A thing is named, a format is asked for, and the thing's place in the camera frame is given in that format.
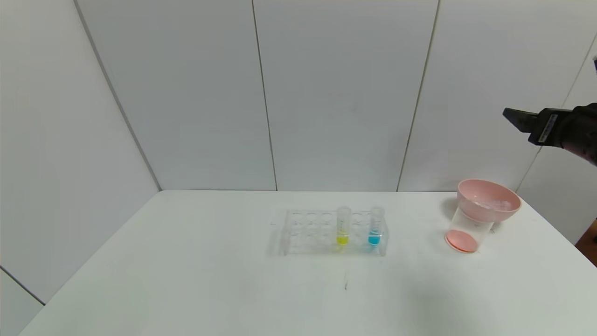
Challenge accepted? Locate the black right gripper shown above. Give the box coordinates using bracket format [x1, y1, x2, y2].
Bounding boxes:
[502, 103, 597, 167]

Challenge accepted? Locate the test tube with yellow pigment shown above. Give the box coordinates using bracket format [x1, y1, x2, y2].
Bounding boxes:
[336, 207, 351, 246]

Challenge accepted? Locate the clear plastic beaker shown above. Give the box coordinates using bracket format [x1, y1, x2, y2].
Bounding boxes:
[444, 208, 495, 254]

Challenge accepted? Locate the test tube with blue pigment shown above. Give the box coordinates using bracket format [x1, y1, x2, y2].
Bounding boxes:
[368, 207, 385, 246]

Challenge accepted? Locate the clear plastic test tube rack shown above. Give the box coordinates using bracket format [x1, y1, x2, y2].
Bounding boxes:
[278, 209, 388, 257]

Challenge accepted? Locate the pink bowl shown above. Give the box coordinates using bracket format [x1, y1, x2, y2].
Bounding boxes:
[457, 179, 522, 223]

